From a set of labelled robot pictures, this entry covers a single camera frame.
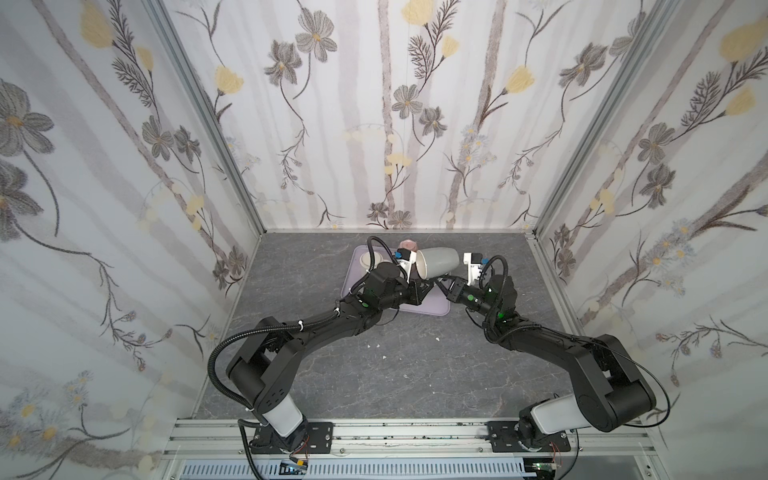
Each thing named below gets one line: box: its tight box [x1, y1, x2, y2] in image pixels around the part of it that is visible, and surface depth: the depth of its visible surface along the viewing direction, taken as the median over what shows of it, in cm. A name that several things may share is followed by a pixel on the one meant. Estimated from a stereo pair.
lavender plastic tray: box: [398, 286, 451, 315], surface depth 100 cm
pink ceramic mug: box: [398, 239, 418, 252], surface depth 104 cm
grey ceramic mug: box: [416, 247, 460, 279], surface depth 81 cm
